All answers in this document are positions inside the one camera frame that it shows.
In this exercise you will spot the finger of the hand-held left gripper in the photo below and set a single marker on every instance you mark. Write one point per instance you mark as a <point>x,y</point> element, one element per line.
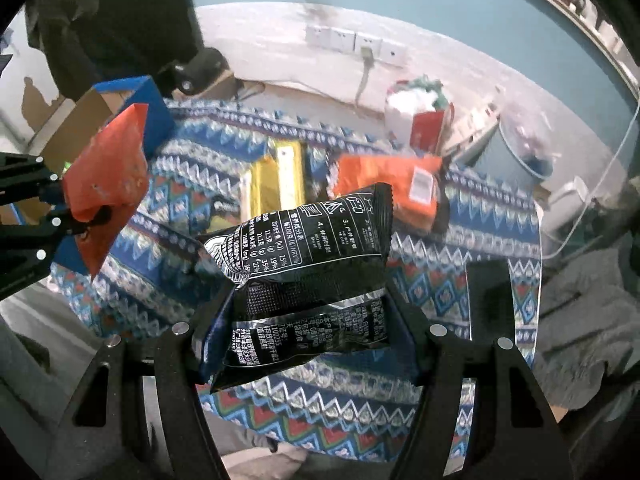
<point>55,227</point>
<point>52,192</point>

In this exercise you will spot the white bag with red carton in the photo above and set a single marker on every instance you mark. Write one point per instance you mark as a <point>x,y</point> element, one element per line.
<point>415,115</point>

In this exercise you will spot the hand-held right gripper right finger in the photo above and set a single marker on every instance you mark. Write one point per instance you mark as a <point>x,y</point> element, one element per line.
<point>407,350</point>

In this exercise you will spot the grey round bin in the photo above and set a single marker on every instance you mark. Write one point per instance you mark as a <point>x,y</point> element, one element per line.
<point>520,150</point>

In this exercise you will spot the grey cloth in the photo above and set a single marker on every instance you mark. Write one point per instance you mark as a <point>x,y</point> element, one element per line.
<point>585,320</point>

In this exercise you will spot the row of white wall sockets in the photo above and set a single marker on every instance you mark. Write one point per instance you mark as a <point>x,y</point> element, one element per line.
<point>357,42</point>

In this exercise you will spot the cardboard box with blue rim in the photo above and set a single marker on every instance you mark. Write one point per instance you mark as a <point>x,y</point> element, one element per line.
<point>150,110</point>

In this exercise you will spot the blue patterned blanket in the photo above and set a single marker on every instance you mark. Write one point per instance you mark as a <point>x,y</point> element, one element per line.
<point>215,135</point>

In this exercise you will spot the orange and black snack packet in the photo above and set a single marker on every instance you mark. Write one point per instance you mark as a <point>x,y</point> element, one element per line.
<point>385,185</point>

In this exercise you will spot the white power adapter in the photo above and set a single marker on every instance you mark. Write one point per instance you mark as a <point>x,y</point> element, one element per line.
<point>567,197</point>

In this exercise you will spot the gold snack packet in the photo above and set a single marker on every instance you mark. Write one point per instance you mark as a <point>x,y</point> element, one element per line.
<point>275,180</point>

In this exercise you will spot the dark hanging garment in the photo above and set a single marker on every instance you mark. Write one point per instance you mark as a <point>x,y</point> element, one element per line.
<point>120,15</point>

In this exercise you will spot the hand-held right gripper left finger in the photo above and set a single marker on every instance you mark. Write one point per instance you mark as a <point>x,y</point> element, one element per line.
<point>207,355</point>

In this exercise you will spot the plain orange snack packet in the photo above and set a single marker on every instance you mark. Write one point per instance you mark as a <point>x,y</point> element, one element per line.
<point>107,180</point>

